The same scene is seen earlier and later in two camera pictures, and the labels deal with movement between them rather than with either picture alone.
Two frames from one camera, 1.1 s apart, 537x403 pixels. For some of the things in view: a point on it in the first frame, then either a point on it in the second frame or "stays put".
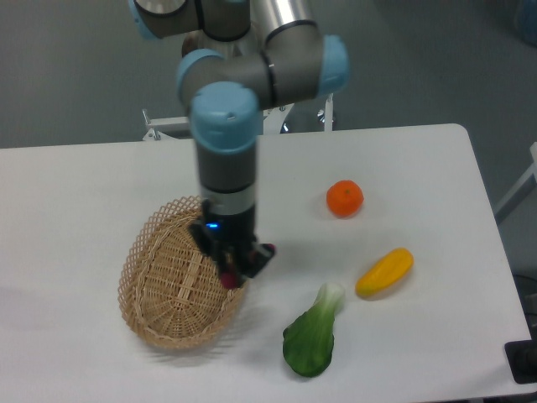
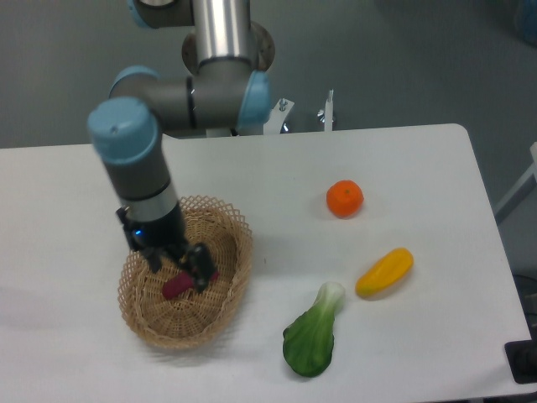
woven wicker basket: (170, 290) stays put
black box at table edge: (521, 358) stays put
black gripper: (216, 234) to (169, 233)
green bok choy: (308, 341) stays put
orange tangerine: (345, 198) stays put
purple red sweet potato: (228, 280) to (181, 283)
